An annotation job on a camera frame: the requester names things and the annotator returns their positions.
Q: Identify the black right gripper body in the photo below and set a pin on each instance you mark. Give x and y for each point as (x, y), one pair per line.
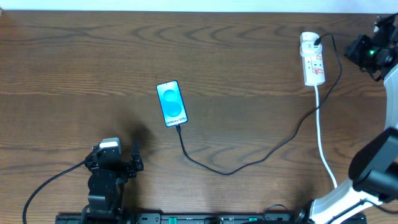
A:
(364, 52)

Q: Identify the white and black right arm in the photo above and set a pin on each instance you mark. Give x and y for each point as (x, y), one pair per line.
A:
(372, 175)

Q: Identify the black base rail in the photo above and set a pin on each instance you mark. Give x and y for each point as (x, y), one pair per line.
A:
(156, 218)

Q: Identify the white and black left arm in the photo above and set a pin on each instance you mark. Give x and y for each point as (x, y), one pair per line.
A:
(109, 174)

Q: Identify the white charger adapter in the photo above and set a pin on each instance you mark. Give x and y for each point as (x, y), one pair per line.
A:
(309, 49)

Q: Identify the white power strip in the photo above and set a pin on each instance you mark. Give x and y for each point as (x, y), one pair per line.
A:
(313, 71)

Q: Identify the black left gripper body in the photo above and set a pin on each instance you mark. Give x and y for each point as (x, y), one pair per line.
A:
(127, 172)

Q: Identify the blue Galaxy smartphone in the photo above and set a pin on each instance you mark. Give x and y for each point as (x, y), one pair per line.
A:
(171, 103)

